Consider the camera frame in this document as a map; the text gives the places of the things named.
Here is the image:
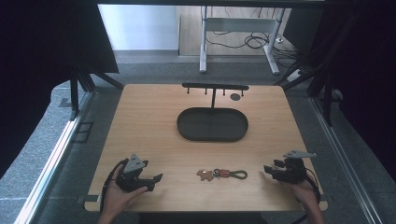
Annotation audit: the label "white power strip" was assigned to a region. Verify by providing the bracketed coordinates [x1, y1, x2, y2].
[286, 69, 304, 84]

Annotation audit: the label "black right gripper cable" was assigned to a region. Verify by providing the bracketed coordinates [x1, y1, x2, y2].
[304, 167, 322, 204]

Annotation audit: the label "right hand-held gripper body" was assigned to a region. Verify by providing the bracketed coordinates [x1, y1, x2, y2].
[272, 149, 318, 184]

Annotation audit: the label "black curtain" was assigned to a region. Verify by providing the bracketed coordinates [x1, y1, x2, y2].
[0, 0, 120, 180]
[281, 0, 396, 183]

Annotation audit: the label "brown leather keychain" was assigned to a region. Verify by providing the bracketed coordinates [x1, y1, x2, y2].
[196, 168, 249, 182]

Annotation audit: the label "aluminium floor rail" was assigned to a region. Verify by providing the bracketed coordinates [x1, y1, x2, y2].
[307, 96, 384, 224]
[13, 91, 94, 224]

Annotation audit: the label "person's left hand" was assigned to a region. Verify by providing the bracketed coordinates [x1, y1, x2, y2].
[102, 165, 149, 219]

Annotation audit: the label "black metal stand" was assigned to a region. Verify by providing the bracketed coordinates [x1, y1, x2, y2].
[68, 62, 125, 121]
[274, 8, 362, 127]

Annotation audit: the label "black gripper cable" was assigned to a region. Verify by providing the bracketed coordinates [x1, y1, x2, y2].
[304, 167, 322, 204]
[98, 158, 130, 214]

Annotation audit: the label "black floor cables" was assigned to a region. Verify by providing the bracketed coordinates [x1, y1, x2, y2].
[205, 7, 300, 68]

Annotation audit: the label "white desk frame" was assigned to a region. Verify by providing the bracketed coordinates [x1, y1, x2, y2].
[198, 6, 286, 76]

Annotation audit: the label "black key rack with tray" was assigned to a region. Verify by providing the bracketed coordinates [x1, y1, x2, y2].
[176, 82, 250, 143]

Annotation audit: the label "person's right hand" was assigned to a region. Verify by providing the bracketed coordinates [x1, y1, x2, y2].
[280, 179, 321, 212]

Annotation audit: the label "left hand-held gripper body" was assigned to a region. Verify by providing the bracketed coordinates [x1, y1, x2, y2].
[116, 153, 157, 193]

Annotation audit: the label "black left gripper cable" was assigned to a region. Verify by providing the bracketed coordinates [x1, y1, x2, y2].
[98, 158, 130, 214]

